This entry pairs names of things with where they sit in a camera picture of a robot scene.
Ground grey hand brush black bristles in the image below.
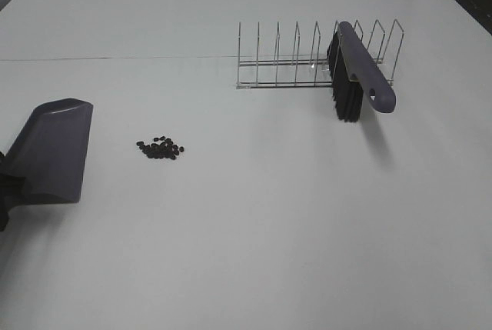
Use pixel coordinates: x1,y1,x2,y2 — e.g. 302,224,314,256
327,21,396,122

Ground grey plastic dustpan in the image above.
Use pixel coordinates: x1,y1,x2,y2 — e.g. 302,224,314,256
8,98,93,205

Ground pile of dark coffee beans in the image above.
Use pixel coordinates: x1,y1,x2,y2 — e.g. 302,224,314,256
135,136,185,160

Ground chrome wire dish rack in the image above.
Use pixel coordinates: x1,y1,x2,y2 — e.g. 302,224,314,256
235,19,405,89

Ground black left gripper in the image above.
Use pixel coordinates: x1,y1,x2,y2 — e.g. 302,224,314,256
1,151,26,232

